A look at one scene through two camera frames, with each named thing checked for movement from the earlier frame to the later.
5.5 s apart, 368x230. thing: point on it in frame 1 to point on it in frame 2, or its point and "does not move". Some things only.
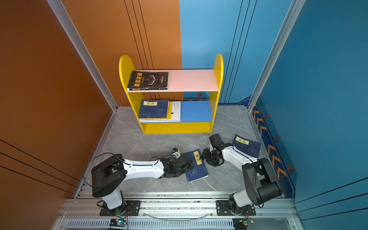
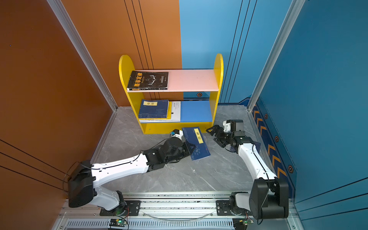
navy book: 199,170 to 193,136
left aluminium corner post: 64,17 does not move
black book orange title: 145,80 does not move
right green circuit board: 241,224 does not move
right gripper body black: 210,156 to 232,137
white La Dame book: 176,114 does not move
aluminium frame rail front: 178,211 does not move
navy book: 149,109 does not move
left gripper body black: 179,173 to 183,151
